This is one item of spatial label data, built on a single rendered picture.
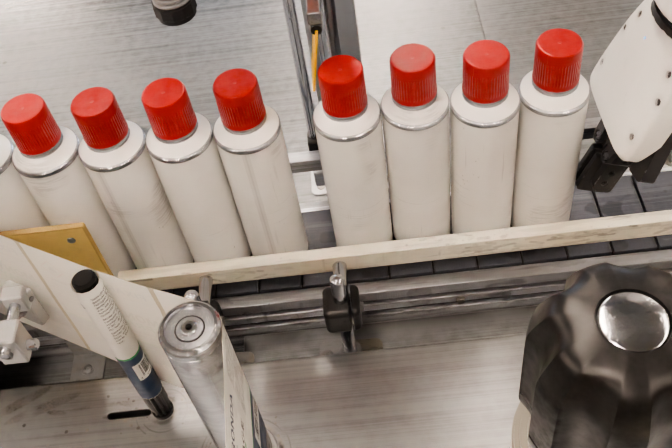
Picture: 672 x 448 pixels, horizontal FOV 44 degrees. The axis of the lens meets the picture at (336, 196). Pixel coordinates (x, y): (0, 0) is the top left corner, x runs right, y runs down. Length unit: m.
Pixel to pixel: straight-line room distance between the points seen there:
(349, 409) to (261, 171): 0.20
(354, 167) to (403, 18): 0.44
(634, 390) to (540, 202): 0.37
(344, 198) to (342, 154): 0.05
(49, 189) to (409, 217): 0.29
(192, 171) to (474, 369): 0.27
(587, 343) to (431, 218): 0.37
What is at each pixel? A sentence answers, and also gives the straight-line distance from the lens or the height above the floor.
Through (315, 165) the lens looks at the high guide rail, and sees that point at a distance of 0.71.
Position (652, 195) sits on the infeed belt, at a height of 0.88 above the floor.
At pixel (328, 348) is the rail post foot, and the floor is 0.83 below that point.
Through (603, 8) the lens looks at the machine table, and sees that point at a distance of 1.07.
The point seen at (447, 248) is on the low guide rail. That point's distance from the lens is 0.70.
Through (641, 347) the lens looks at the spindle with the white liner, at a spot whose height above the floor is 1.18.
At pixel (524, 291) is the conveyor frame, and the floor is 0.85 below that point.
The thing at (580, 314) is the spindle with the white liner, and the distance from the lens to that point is 0.36.
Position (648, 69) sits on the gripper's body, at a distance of 0.63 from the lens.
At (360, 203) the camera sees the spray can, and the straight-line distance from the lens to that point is 0.67.
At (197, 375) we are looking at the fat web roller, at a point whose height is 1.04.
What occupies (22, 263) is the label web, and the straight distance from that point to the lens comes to 0.62.
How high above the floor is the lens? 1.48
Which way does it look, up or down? 50 degrees down
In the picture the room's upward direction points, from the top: 10 degrees counter-clockwise
